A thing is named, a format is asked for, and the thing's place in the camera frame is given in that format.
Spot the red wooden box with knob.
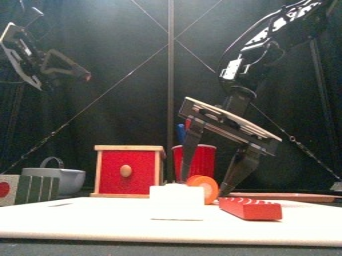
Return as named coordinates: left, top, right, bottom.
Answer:
left=90, top=144, right=167, bottom=199

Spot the red toy block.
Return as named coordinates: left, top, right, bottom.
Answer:
left=218, top=196, right=285, bottom=222

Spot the red handled toy utensil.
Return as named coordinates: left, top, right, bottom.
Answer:
left=183, top=117, right=195, bottom=132

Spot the white toy block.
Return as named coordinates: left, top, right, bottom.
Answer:
left=148, top=183, right=206, bottom=222

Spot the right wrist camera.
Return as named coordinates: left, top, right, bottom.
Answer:
left=219, top=53, right=253, bottom=84

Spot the pink tray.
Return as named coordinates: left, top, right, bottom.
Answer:
left=227, top=191, right=342, bottom=204

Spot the vertical metal frame pole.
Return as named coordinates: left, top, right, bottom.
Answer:
left=166, top=0, right=176, bottom=183

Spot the grey bowl with handle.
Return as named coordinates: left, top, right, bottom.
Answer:
left=20, top=156, right=87, bottom=197

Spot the white cutting board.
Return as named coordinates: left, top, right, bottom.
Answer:
left=0, top=195, right=342, bottom=248

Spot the orange toy carrot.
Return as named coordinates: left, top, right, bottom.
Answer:
left=186, top=174, right=221, bottom=205

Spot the red cup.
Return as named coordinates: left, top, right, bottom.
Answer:
left=171, top=143, right=218, bottom=183

